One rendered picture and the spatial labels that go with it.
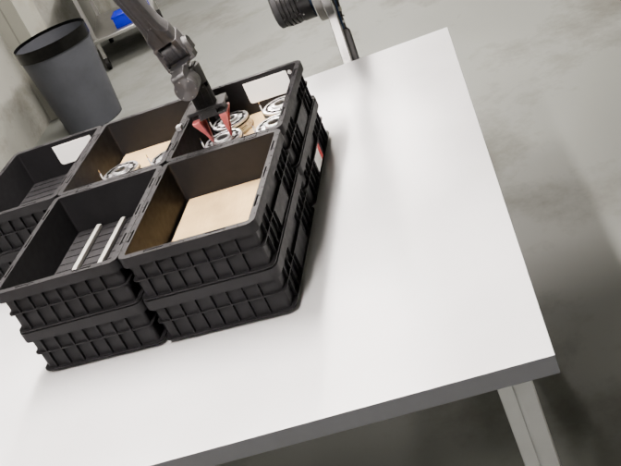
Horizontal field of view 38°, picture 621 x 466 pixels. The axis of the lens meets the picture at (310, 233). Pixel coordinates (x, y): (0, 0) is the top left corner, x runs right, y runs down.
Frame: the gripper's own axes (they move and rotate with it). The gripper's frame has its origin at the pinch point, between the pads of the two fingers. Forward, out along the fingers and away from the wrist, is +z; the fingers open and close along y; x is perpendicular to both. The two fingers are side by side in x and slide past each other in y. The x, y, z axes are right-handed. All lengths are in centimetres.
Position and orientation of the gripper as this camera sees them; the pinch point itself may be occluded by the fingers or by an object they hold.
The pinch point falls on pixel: (221, 135)
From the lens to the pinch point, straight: 229.4
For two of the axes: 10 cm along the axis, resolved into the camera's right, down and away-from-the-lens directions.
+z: 3.7, 8.0, 4.6
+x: 0.1, -5.1, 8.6
